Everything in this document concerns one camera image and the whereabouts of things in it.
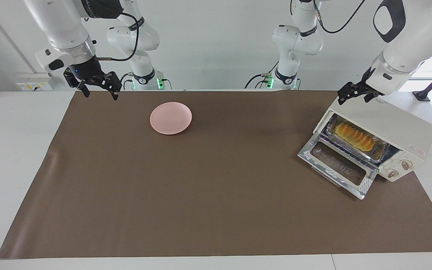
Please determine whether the golden ridged bread loaf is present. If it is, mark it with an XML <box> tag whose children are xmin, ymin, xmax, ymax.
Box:
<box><xmin>334</xmin><ymin>123</ymin><xmax>375</xmax><ymax>152</ymax></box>

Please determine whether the aluminium foil baking tray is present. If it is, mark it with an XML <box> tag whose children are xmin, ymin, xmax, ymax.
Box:
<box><xmin>325</xmin><ymin>115</ymin><xmax>391</xmax><ymax>164</ymax></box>

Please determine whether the cream toaster oven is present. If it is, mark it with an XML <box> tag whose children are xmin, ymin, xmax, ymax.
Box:
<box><xmin>313</xmin><ymin>94</ymin><xmax>432</xmax><ymax>183</ymax></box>

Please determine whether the glass oven door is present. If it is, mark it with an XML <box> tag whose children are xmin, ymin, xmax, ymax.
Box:
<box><xmin>297</xmin><ymin>132</ymin><xmax>379</xmax><ymax>200</ymax></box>

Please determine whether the pink round plate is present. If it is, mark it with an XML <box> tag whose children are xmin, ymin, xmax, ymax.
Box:
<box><xmin>150</xmin><ymin>102</ymin><xmax>193</xmax><ymax>135</ymax></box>

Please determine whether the brown table mat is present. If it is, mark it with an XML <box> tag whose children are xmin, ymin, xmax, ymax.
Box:
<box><xmin>0</xmin><ymin>90</ymin><xmax>432</xmax><ymax>260</ymax></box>

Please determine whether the black base cable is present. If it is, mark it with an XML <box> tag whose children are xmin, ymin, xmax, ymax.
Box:
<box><xmin>244</xmin><ymin>57</ymin><xmax>279</xmax><ymax>90</ymax></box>
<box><xmin>119</xmin><ymin>72</ymin><xmax>135</xmax><ymax>91</ymax></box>

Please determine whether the white wall outlet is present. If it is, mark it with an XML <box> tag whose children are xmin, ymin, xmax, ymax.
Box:
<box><xmin>16</xmin><ymin>73</ymin><xmax>54</xmax><ymax>91</ymax></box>

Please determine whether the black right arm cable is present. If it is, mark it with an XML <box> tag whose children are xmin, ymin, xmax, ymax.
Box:
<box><xmin>95</xmin><ymin>12</ymin><xmax>142</xmax><ymax>62</ymax></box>

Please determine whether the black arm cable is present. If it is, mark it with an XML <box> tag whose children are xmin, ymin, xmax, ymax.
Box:
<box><xmin>95</xmin><ymin>12</ymin><xmax>142</xmax><ymax>62</ymax></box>
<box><xmin>313</xmin><ymin>0</ymin><xmax>367</xmax><ymax>34</ymax></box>

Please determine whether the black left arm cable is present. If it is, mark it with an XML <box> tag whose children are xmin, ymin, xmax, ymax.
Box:
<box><xmin>313</xmin><ymin>0</ymin><xmax>367</xmax><ymax>34</ymax></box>

